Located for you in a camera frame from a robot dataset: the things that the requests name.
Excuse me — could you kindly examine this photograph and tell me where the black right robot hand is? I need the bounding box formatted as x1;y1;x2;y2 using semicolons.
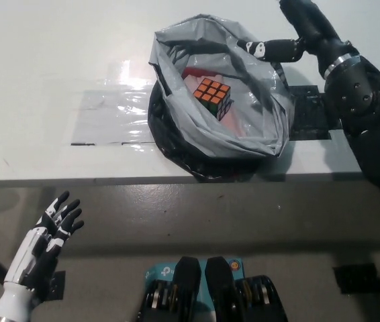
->
236;0;359;80

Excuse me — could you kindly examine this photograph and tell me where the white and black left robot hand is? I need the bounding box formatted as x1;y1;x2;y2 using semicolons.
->
0;191;85;318

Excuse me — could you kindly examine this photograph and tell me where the rubik's cube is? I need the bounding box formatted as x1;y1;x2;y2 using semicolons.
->
193;76;233;121

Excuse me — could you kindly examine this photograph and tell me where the grey and black plastic bag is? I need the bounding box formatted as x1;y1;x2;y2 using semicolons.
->
148;18;295;184

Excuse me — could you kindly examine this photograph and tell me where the black tape square marker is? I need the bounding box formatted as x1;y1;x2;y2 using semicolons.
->
289;86;342;140

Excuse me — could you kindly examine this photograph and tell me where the teal box with logo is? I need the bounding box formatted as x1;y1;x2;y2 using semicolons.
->
144;257;244;303

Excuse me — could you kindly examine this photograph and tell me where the clear plastic sheet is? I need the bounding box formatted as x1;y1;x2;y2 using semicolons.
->
70;60;159;147

